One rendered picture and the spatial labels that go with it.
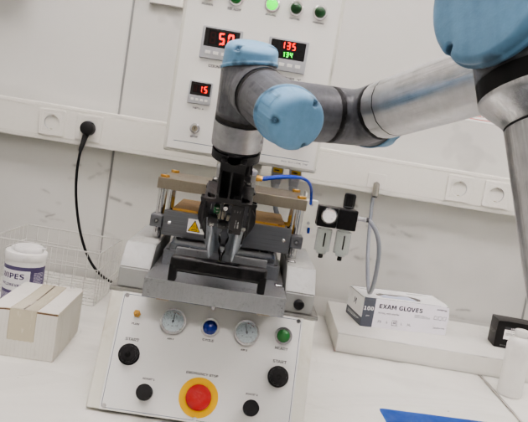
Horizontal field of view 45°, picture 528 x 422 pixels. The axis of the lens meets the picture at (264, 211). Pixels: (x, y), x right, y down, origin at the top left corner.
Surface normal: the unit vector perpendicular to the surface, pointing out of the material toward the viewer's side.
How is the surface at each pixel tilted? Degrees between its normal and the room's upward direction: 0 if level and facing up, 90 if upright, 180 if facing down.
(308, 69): 90
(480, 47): 87
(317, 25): 90
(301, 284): 41
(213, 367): 65
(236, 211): 110
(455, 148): 90
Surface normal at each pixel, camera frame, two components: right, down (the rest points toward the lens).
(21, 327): 0.04, 0.11
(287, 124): 0.43, 0.47
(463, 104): -0.52, 0.78
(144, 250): 0.13, -0.67
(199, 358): 0.08, -0.31
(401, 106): -0.80, 0.36
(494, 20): -0.87, -0.15
